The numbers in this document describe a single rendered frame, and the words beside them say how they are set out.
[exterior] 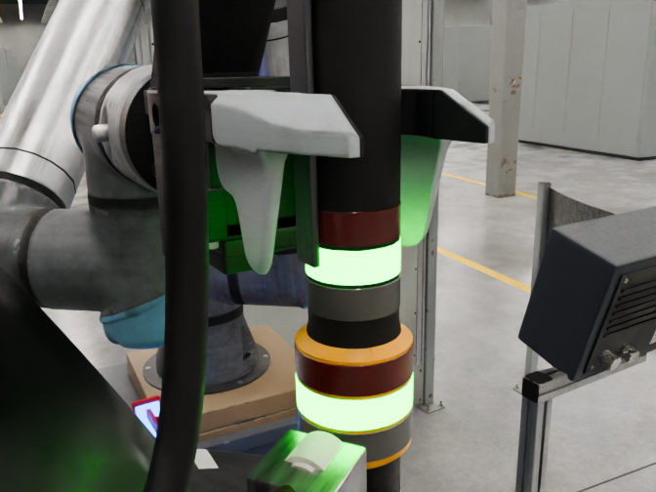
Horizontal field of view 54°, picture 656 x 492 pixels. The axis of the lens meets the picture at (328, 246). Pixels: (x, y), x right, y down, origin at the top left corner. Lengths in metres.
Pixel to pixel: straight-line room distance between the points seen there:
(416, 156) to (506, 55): 6.80
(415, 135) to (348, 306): 0.06
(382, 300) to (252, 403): 0.69
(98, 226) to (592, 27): 10.38
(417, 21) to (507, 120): 4.65
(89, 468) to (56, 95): 0.41
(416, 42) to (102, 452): 2.34
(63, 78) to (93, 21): 0.07
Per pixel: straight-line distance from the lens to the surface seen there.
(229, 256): 0.27
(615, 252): 0.91
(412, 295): 2.68
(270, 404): 0.91
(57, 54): 0.62
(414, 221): 0.24
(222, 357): 0.93
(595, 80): 10.59
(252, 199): 0.21
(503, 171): 7.15
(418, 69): 2.51
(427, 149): 0.23
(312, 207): 0.21
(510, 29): 7.04
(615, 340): 0.97
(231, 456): 0.55
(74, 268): 0.47
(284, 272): 0.85
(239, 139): 0.20
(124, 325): 0.47
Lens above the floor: 1.48
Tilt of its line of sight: 16 degrees down
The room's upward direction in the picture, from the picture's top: 1 degrees counter-clockwise
